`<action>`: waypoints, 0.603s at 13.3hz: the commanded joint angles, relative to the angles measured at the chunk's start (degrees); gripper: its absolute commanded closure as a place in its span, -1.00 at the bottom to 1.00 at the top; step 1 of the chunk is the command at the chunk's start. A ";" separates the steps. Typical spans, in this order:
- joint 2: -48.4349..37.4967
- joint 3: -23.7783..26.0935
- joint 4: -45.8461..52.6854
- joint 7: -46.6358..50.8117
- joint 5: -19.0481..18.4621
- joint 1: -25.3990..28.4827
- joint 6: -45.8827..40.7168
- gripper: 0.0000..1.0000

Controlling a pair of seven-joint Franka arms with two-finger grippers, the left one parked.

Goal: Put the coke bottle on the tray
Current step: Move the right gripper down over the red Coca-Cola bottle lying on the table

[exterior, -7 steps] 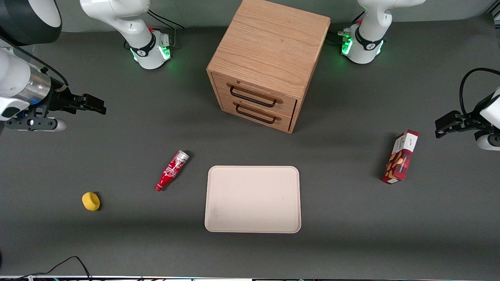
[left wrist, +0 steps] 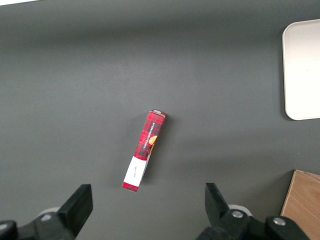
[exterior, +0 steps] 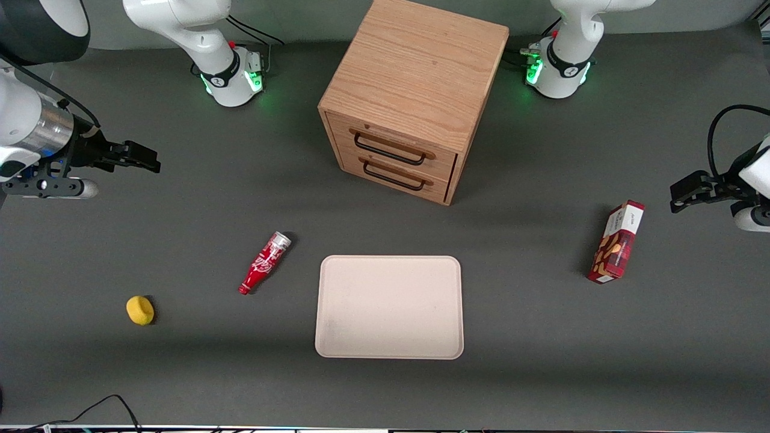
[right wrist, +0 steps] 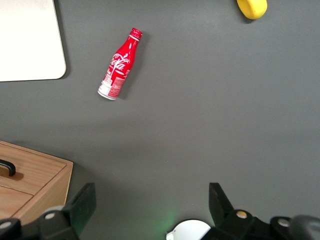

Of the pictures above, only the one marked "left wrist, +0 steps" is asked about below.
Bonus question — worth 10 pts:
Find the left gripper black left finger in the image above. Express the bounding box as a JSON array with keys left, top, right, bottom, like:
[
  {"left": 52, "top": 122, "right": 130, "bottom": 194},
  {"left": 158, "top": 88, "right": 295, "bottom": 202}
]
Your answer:
[{"left": 0, "top": 183, "right": 94, "bottom": 240}]

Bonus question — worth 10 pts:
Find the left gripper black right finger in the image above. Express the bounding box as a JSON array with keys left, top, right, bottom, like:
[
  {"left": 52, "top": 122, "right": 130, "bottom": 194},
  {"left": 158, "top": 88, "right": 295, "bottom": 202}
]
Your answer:
[{"left": 196, "top": 182, "right": 311, "bottom": 240}]

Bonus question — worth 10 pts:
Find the beige plastic tray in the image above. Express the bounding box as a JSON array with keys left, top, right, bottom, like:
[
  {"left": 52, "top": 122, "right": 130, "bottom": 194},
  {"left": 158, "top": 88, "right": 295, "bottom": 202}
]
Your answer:
[{"left": 282, "top": 19, "right": 320, "bottom": 121}]

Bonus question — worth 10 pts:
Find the wooden drawer cabinet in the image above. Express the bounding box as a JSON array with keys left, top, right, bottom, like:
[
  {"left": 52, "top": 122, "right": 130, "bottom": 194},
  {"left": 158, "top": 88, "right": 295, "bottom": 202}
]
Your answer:
[{"left": 279, "top": 169, "right": 320, "bottom": 240}]

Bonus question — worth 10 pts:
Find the red plaid shortbread box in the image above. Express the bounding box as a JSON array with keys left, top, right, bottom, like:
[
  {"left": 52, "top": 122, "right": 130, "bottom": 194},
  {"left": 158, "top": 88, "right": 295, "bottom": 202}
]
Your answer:
[{"left": 121, "top": 109, "right": 168, "bottom": 195}]

